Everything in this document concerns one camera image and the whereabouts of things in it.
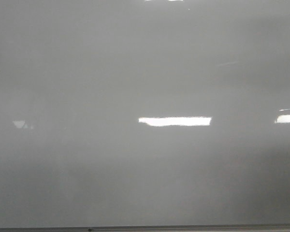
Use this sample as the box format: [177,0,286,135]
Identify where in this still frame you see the white whiteboard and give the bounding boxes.
[0,0,290,227]

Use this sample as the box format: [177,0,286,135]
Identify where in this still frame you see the grey whiteboard marker tray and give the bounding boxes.
[0,223,290,232]

